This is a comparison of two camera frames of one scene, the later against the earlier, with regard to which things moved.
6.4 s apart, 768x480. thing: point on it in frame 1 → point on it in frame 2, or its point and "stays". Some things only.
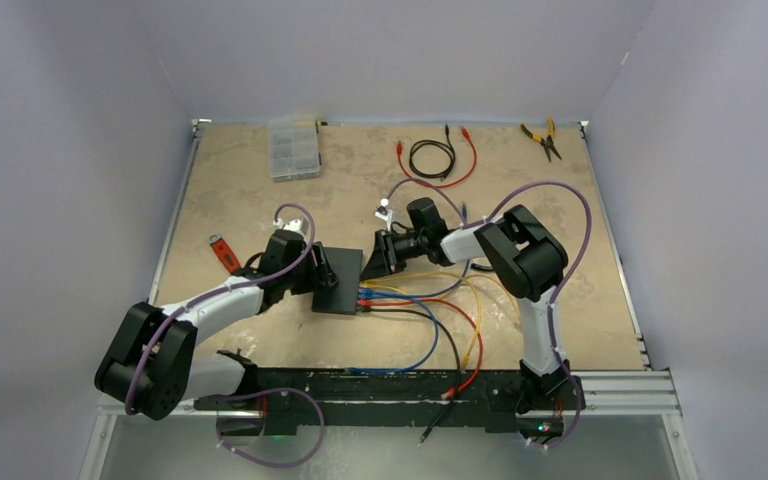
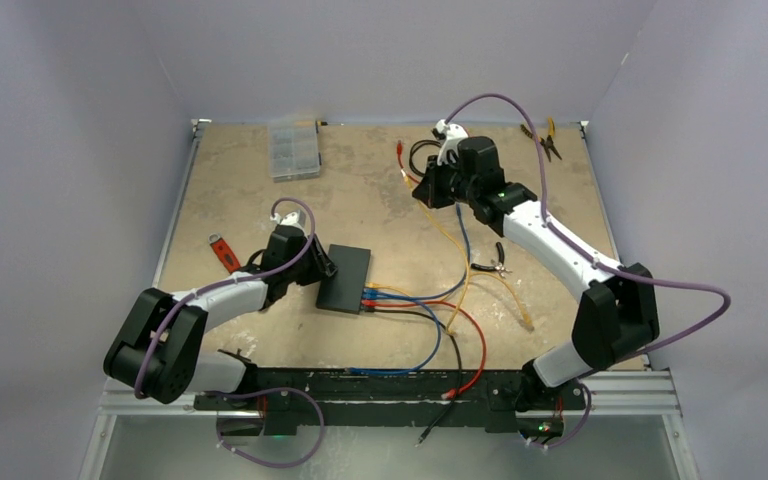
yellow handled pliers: x=548 y=143 stays
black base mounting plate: x=390 y=396 stays
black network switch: x=342 y=297 stays
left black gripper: x=320 y=273 stays
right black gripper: x=385 y=242 → x=429 y=190
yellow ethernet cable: x=467 y=355 → x=451 y=235
